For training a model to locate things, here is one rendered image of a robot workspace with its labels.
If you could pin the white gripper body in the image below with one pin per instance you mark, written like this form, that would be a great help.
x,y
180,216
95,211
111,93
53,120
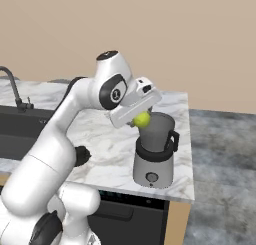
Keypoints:
x,y
133,107

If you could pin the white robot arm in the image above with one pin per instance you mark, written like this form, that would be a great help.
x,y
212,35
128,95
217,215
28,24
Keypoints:
x,y
46,155

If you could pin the green pear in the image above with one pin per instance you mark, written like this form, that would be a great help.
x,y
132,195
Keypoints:
x,y
142,119

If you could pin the grey blender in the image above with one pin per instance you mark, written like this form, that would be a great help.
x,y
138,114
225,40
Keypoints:
x,y
154,155

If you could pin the black dishwasher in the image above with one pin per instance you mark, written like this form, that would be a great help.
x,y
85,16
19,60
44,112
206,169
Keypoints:
x,y
133,219

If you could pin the black sink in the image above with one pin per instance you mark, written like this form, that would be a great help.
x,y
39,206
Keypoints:
x,y
20,129

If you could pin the dark grey tap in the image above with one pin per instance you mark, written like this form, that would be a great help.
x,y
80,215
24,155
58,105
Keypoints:
x,y
15,89

